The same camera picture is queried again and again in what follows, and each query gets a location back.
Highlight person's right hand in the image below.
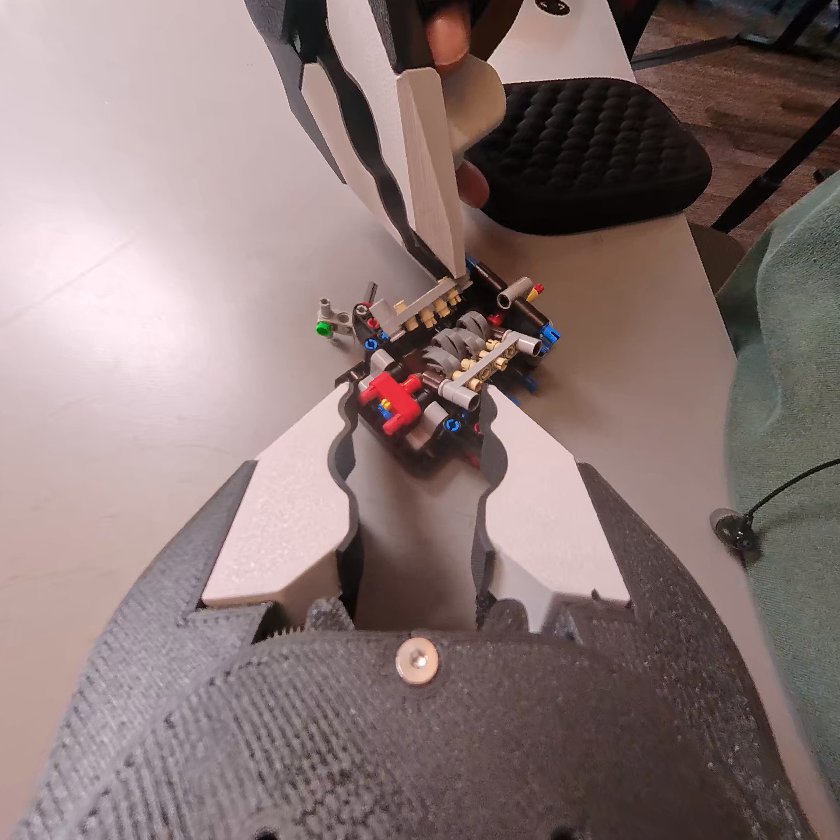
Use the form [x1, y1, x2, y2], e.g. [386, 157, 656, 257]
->
[423, 8, 493, 211]

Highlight black clip-on microphone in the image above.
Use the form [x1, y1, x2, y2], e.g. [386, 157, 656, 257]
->
[710, 507, 763, 567]

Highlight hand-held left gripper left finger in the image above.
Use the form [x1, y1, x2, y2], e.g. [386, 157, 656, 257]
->
[201, 381, 363, 618]

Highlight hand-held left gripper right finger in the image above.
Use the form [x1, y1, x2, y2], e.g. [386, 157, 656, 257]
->
[471, 386, 632, 635]

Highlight black metal leg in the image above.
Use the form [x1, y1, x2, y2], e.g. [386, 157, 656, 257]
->
[630, 0, 840, 70]
[710, 98, 840, 234]

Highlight black textured cushion pad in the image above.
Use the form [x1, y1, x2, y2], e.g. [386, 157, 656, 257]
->
[465, 79, 714, 236]

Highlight multicoloured lego engine assembly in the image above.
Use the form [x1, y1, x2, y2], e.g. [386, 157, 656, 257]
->
[315, 255, 563, 475]

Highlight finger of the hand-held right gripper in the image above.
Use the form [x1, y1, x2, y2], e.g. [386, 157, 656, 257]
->
[298, 58, 439, 280]
[327, 0, 469, 282]

